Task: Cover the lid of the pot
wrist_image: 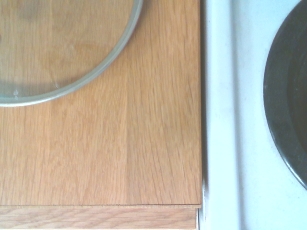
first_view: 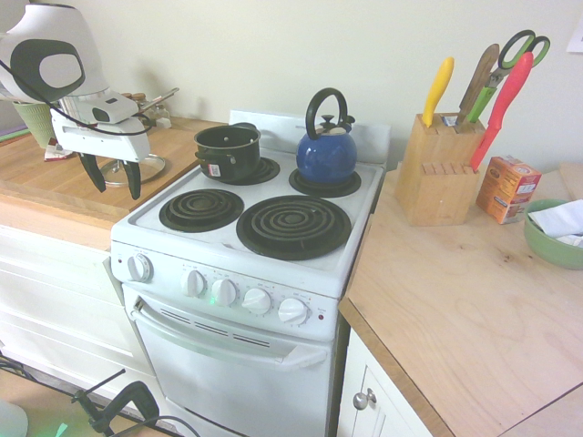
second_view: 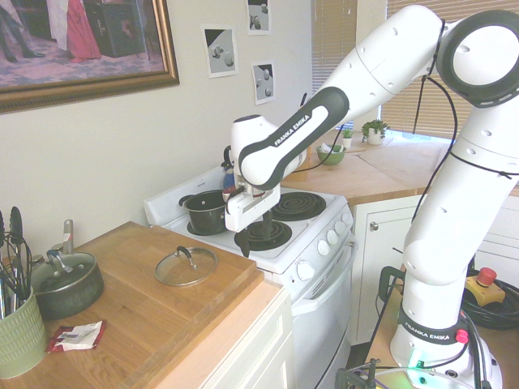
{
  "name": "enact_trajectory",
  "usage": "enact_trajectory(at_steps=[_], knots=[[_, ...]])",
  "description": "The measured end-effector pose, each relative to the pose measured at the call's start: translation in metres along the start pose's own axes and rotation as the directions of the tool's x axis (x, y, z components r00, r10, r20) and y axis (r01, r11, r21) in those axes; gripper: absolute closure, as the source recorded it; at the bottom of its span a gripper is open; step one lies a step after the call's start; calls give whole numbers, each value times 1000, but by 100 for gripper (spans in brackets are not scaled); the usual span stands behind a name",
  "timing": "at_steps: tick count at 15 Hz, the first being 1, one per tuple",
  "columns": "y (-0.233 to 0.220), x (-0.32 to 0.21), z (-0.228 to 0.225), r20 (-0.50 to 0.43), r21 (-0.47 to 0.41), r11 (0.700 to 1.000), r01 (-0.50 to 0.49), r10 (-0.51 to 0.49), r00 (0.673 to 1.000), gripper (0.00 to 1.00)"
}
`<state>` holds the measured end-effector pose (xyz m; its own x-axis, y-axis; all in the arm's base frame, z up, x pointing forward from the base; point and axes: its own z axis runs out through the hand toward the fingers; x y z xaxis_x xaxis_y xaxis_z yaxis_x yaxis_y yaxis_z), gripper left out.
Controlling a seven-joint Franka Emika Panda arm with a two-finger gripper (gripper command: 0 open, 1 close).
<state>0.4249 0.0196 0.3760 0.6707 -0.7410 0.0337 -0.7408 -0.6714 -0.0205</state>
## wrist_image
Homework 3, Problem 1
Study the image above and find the glass pot lid steel rim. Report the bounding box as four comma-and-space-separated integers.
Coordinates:
0, 0, 144, 107

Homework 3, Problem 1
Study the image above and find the white electric stove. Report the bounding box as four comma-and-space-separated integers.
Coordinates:
196, 0, 307, 230

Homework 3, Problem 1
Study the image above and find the small coil burner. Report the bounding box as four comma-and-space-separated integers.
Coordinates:
262, 0, 307, 191

